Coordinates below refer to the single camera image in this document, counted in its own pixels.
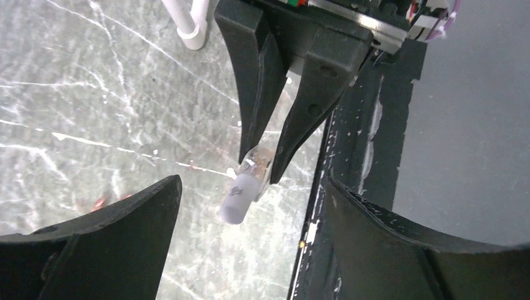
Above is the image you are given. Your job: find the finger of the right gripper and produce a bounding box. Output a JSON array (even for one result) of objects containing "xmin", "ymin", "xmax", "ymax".
[
  {"xmin": 214, "ymin": 1, "xmax": 286, "ymax": 163},
  {"xmin": 270, "ymin": 27, "xmax": 373, "ymax": 184}
]

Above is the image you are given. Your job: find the clear nail polish bottle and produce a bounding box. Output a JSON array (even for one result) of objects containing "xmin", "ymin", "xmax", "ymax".
[{"xmin": 219, "ymin": 145, "xmax": 274, "ymax": 224}]

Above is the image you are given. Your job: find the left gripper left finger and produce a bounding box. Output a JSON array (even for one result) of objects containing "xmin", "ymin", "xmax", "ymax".
[{"xmin": 1, "ymin": 175, "xmax": 183, "ymax": 299}]

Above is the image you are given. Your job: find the white pvc pipe frame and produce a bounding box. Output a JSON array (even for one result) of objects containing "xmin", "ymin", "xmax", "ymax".
[{"xmin": 162, "ymin": 0, "xmax": 218, "ymax": 51}]

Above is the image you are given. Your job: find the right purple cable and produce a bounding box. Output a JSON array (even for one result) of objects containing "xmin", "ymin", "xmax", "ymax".
[{"xmin": 425, "ymin": 0, "xmax": 462, "ymax": 41}]

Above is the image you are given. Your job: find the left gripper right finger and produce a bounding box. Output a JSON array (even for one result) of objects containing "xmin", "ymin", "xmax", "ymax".
[{"xmin": 324, "ymin": 178, "xmax": 529, "ymax": 299}]

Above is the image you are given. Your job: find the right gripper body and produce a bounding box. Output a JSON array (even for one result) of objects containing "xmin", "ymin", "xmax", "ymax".
[{"xmin": 247, "ymin": 1, "xmax": 408, "ymax": 54}]

